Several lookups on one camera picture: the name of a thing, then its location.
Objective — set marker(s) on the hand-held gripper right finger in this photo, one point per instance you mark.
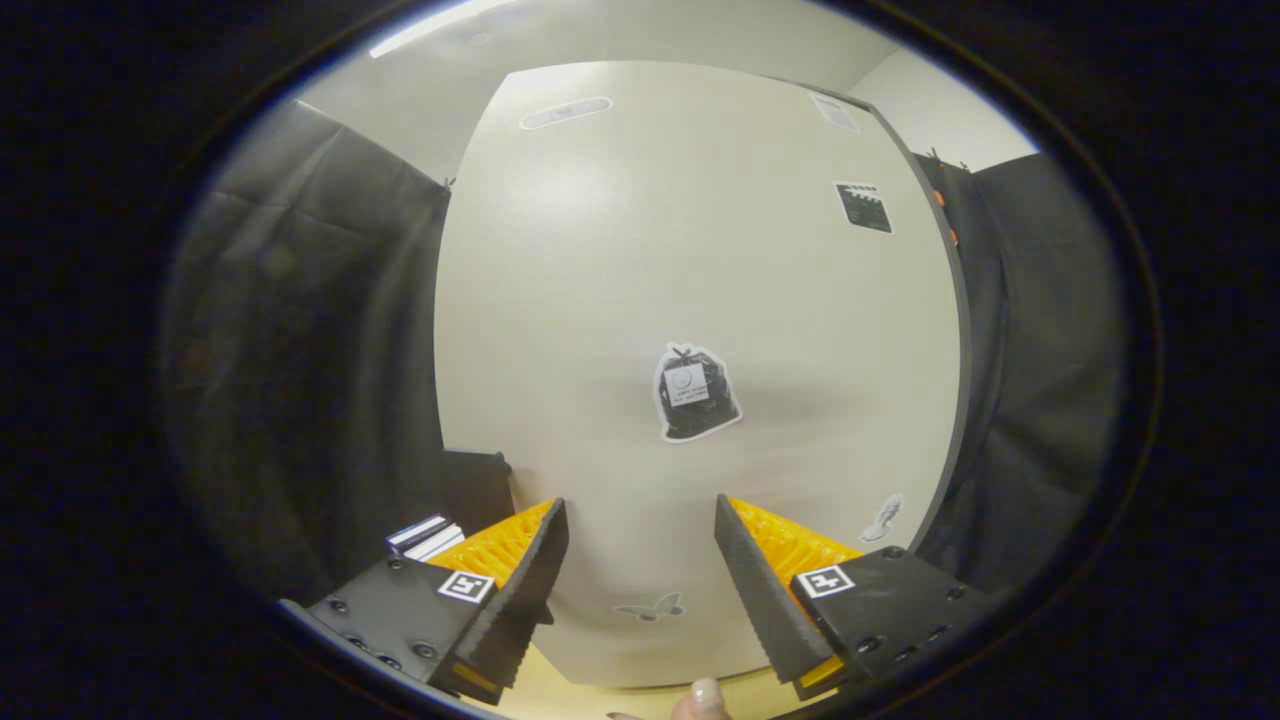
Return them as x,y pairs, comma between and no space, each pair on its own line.
760,600

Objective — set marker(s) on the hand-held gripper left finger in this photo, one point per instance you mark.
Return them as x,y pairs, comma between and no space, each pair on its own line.
525,590

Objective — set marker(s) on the grey shoe cabinet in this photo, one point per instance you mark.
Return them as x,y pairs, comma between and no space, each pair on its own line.
964,340

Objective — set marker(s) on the white shoe cabinet door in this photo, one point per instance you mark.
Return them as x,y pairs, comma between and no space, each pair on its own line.
650,250

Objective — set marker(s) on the black backdrop cloth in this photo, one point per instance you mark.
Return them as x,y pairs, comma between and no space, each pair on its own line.
300,350

